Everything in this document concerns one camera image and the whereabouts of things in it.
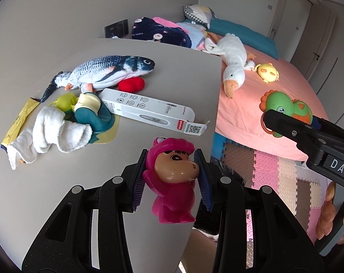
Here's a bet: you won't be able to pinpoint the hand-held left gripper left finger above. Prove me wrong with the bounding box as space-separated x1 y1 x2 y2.
21 149 150 273

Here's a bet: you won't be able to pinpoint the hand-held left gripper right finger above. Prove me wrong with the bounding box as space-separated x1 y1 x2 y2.
193 149 324 273

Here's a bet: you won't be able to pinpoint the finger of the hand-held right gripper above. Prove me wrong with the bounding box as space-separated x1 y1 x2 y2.
264 109 329 162
312 115 344 148

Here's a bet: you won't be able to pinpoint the green dinosaur toy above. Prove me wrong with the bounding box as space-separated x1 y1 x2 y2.
259 90 313 138

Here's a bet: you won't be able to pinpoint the pink cartoon figurine toy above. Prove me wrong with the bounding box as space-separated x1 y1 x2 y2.
142 137 201 225

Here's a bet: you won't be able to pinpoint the blue grey fish plush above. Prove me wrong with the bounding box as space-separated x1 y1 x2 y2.
41 56 156 103

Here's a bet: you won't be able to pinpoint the person's right hand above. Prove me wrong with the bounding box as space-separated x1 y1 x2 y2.
315 180 344 241

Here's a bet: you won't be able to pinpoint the pastel foam puzzle mat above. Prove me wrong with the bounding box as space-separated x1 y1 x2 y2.
212 134 332 262

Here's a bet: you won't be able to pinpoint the yellow chick toy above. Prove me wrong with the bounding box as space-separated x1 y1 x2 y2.
254 63 280 83

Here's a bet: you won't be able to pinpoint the pink bed sheet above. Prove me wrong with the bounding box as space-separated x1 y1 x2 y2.
214 33 332 162

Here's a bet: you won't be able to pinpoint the white wardrobe doors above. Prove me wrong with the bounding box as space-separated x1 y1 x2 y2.
291 6 344 97

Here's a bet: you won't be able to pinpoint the white thermometer box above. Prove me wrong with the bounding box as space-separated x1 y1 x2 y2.
99 89 211 137

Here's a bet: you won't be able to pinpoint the teal cartoon figure toy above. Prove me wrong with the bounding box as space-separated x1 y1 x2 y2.
74 92 116 134

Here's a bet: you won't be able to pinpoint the white goose plush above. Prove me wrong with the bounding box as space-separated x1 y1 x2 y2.
204 33 256 99

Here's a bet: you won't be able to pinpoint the red heart plush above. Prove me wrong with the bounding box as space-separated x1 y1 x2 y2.
118 77 145 93

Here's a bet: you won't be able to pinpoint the teal bolster pillow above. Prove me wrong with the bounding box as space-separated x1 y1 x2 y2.
207 18 279 60

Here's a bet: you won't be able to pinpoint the white terry cloth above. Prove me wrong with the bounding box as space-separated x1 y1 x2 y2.
8 106 93 171

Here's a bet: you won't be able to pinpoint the yellow-green plastic toy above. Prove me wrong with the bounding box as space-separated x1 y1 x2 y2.
50 92 79 113

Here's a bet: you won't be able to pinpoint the white room door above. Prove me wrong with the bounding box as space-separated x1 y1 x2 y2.
274 0 314 40

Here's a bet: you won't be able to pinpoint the yellow paper packet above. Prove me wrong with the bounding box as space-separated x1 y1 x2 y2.
1 97 40 151

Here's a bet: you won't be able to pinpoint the light blue knit blanket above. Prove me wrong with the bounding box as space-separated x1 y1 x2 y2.
176 22 208 49

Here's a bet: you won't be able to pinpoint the patchwork checked pillow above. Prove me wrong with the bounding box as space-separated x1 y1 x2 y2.
183 5 216 30

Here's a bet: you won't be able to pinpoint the navy rabbit print blanket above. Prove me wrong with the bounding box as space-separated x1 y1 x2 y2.
131 17 192 48

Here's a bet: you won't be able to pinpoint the pink fleece cloth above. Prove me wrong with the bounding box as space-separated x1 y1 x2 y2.
153 17 179 27

